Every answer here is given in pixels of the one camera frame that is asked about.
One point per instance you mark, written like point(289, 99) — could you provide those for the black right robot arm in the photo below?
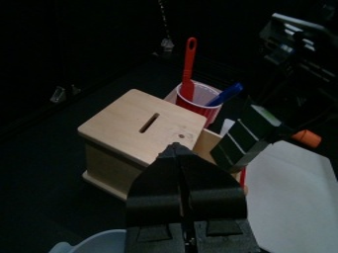
point(304, 56)

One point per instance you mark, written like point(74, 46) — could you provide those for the red plastic utensil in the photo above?
point(189, 69)

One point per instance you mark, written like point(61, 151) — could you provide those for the blue plastic utensil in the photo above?
point(226, 94)

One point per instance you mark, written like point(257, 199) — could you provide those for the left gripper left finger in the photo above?
point(157, 197)

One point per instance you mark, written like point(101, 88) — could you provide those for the small metal frame bracket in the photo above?
point(166, 44)
point(58, 95)

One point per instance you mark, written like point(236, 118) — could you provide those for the wooden box with red front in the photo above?
point(133, 131)

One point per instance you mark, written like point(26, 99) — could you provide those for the red plastic cup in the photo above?
point(202, 103)

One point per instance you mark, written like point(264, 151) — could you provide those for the white cutting board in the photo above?
point(290, 197)

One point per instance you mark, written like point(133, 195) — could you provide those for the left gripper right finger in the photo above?
point(216, 197)

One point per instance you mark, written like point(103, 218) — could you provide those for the grey bowl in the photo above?
point(97, 242)

